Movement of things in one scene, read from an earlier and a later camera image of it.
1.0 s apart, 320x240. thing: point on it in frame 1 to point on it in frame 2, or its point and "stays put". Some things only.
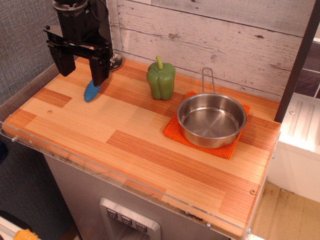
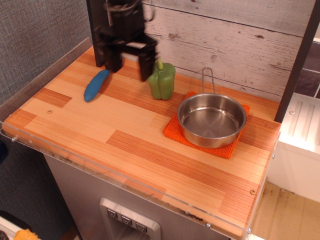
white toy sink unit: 295,166 stays put
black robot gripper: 83,29 to 126,33
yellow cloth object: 25,234 stays put
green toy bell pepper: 161,77 stays put
